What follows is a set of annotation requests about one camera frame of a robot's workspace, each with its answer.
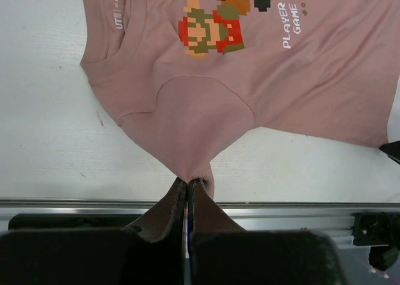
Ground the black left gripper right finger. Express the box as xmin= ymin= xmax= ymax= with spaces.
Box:
xmin=187 ymin=179 xmax=341 ymax=284

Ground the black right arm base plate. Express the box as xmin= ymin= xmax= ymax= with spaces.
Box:
xmin=352 ymin=212 xmax=399 ymax=249

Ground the aluminium mounting rail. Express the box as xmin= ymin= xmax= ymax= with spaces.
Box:
xmin=0 ymin=197 xmax=400 ymax=245

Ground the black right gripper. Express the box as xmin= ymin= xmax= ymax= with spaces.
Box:
xmin=379 ymin=141 xmax=400 ymax=164

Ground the dusty pink printed t-shirt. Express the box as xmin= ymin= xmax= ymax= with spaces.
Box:
xmin=81 ymin=0 xmax=399 ymax=194

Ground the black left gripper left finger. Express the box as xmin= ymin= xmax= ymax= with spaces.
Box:
xmin=1 ymin=179 xmax=187 ymax=284

